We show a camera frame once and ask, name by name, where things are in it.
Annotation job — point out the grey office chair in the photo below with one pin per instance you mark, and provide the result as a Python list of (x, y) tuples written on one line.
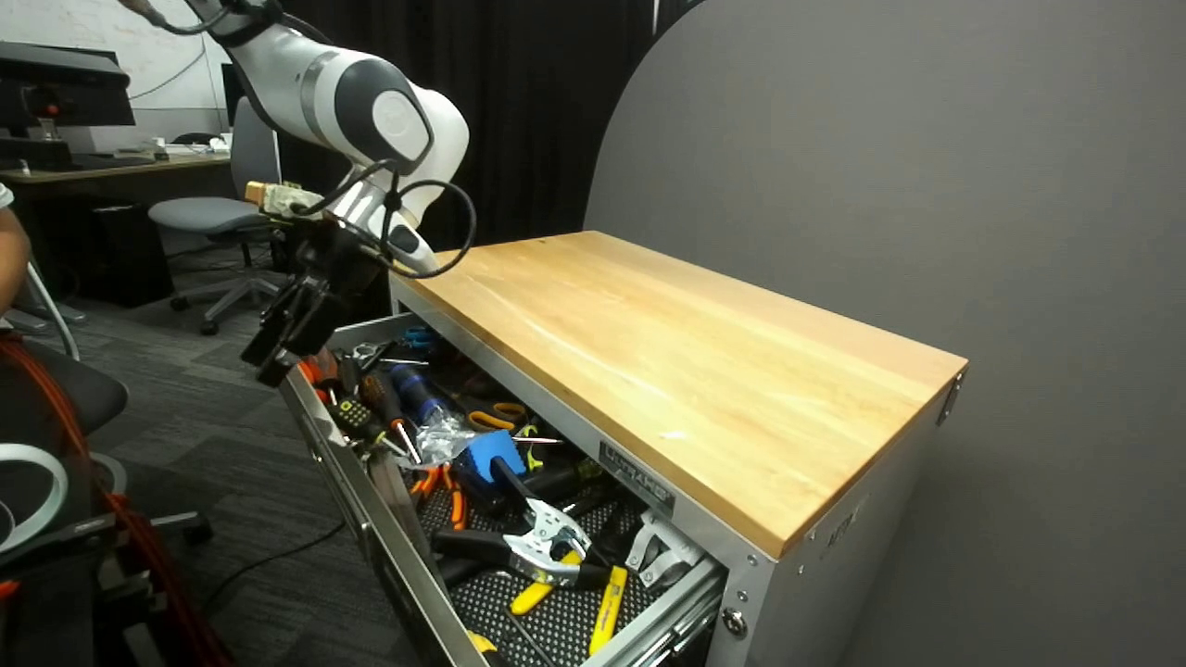
[(254, 158)]

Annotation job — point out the grey cabinet with wooden top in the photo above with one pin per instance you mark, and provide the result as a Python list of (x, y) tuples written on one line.
[(776, 436)]

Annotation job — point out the orange handled pliers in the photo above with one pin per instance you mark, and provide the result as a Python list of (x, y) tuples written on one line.
[(444, 499)]

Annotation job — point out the blue and black spring clamp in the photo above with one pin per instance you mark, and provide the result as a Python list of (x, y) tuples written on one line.
[(536, 530)]

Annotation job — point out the black curtain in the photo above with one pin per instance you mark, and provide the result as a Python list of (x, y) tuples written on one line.
[(536, 83)]

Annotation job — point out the small black stubby screwdriver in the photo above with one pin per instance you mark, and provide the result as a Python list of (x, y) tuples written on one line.
[(356, 420)]

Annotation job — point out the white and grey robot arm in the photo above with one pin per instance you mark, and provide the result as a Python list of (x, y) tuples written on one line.
[(403, 146)]

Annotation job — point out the grey metal drawer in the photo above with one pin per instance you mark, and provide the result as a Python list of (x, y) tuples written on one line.
[(472, 604)]

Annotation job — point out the person's forearm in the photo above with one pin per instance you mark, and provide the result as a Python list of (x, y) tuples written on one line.
[(11, 258)]

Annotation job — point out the black chair at left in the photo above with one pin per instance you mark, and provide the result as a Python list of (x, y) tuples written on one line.
[(84, 572)]

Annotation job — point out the yellow handled tool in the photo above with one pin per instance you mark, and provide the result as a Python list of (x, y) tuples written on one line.
[(611, 608)]

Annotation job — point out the wooden desk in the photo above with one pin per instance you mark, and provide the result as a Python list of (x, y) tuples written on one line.
[(92, 222)]

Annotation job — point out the black computer monitor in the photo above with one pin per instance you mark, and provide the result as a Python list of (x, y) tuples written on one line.
[(63, 86)]

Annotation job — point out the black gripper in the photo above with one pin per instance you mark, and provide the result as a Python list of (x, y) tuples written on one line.
[(339, 280)]

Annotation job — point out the blue handled screwdriver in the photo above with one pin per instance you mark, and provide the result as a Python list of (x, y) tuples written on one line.
[(440, 431)]

